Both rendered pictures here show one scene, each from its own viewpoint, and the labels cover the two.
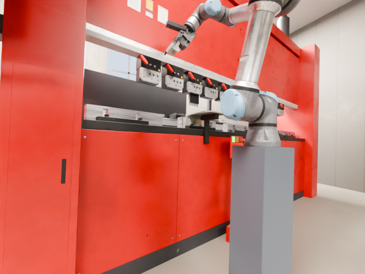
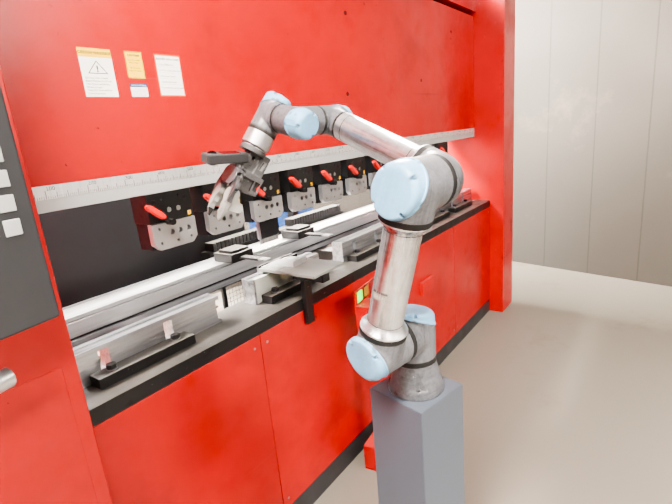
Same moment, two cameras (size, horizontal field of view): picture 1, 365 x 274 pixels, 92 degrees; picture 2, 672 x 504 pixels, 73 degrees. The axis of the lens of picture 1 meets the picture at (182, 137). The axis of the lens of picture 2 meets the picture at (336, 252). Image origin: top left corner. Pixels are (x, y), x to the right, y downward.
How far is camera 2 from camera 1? 0.73 m
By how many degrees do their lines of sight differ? 21
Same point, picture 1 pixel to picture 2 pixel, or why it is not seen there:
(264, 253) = not seen: outside the picture
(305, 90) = (488, 95)
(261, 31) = (404, 265)
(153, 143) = (217, 379)
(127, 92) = (99, 220)
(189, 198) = (295, 431)
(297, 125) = (475, 173)
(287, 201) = (455, 459)
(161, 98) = not seen: hidden behind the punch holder
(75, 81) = (65, 379)
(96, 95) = not seen: hidden behind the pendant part
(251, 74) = (394, 321)
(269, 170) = (430, 438)
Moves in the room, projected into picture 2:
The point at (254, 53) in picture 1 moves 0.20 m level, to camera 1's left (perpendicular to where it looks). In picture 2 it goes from (396, 293) to (307, 310)
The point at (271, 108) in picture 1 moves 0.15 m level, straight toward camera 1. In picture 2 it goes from (426, 341) to (426, 372)
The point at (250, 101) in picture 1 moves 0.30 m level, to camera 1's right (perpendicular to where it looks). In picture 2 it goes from (396, 357) to (507, 332)
